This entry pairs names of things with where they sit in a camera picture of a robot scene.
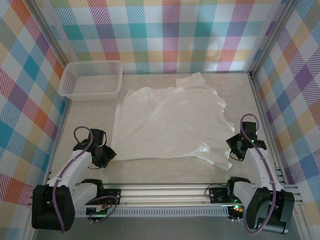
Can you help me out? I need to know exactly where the white t-shirt with black print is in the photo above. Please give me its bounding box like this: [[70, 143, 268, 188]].
[[110, 72, 236, 172]]

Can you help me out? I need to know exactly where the white plastic mesh basket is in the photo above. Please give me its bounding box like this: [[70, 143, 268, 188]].
[[59, 60, 124, 102]]

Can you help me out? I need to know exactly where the right aluminium table side rail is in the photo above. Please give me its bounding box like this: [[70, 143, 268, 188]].
[[249, 72, 287, 186]]

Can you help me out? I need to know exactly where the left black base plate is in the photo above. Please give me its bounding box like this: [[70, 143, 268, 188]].
[[101, 188, 122, 205]]

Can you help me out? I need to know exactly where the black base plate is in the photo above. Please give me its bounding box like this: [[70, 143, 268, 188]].
[[101, 188, 122, 205], [208, 186, 236, 204]]

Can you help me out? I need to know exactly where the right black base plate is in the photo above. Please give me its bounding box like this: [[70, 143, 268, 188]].
[[208, 186, 236, 204]]

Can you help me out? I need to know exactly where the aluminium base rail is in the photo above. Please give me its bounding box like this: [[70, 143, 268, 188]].
[[28, 183, 305, 208]]

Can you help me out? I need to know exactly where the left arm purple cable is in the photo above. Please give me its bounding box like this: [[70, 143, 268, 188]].
[[51, 126, 120, 235]]

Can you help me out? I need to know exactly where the grey slotted cable duct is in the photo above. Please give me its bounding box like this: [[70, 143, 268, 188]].
[[74, 208, 230, 218]]

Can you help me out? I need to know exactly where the right aluminium corner post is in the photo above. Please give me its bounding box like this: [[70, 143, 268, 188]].
[[249, 0, 301, 76]]

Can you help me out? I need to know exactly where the aluminium corner post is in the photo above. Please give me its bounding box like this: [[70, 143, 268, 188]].
[[249, 0, 301, 76], [24, 0, 71, 67]]

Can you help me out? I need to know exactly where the right aluminium frame leg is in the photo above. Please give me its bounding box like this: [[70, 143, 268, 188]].
[[293, 204, 313, 240]]

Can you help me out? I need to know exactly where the left aluminium corner post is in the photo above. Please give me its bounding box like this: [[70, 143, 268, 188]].
[[24, 0, 71, 67]]

